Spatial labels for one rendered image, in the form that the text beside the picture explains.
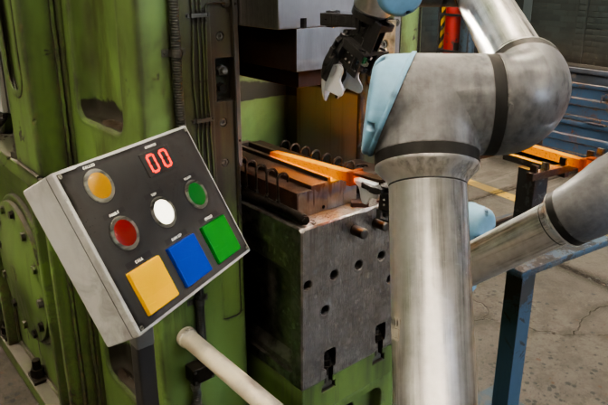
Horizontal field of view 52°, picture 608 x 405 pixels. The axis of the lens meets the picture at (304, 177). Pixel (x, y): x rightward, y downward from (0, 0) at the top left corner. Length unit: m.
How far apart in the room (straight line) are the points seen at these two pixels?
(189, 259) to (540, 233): 0.58
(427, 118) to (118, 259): 0.56
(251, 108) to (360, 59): 0.82
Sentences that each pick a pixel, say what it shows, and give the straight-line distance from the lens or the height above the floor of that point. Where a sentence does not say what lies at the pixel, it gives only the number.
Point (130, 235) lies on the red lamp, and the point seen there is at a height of 1.08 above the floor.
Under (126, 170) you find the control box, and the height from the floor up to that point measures 1.17.
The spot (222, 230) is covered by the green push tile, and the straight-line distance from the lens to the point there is 1.19.
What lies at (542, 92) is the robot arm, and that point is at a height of 1.36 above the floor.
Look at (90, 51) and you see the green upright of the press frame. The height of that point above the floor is 1.29.
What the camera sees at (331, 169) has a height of 1.02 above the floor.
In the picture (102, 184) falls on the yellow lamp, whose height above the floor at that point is 1.16.
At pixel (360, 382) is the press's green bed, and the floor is 0.39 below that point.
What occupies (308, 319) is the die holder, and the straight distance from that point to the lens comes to 1.58.
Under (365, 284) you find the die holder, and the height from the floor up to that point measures 0.70.
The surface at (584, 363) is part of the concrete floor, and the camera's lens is 2.82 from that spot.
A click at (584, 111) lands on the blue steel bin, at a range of 5.10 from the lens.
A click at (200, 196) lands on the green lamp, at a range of 1.18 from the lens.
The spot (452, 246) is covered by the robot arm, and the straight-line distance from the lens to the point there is 0.66.
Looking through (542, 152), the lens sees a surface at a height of 1.01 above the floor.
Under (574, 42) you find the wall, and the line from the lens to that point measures 10.15.
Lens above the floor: 1.49
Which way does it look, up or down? 18 degrees down
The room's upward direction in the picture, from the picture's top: straight up
